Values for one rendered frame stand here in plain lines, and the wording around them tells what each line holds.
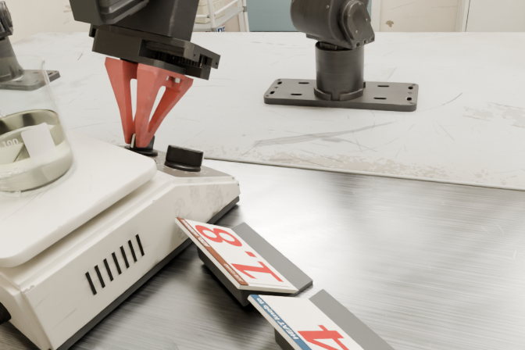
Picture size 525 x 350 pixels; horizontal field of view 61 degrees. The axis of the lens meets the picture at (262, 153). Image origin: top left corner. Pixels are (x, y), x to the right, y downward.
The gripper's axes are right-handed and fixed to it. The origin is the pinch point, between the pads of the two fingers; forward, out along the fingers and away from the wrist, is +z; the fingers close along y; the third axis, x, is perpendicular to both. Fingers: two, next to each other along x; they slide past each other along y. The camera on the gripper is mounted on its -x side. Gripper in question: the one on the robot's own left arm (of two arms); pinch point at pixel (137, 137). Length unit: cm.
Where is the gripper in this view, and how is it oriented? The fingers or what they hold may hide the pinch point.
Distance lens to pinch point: 42.7
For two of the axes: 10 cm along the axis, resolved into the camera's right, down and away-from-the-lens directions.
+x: 3.0, -0.3, 9.5
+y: 9.2, 2.5, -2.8
